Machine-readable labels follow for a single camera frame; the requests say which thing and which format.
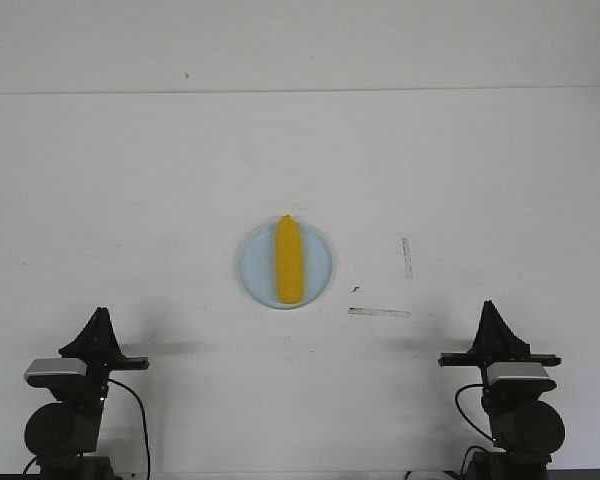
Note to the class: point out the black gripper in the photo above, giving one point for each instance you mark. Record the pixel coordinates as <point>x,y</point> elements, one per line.
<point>99,369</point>
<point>505,343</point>

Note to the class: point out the light blue round plate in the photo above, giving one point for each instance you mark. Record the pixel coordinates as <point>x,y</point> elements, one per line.
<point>257,270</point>

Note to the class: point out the yellow corn cob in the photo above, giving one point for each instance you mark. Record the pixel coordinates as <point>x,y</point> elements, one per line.
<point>289,266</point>

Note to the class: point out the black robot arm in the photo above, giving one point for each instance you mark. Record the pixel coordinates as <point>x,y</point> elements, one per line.
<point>63,435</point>
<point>524,430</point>

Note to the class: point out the clear tape strip vertical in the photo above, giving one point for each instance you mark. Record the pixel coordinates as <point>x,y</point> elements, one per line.
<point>407,258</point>

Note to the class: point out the clear tape strip horizontal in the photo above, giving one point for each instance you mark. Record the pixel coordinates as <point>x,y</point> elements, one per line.
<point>378,312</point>

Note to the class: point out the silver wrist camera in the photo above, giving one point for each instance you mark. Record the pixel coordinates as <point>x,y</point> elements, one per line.
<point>528,374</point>
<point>51,371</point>

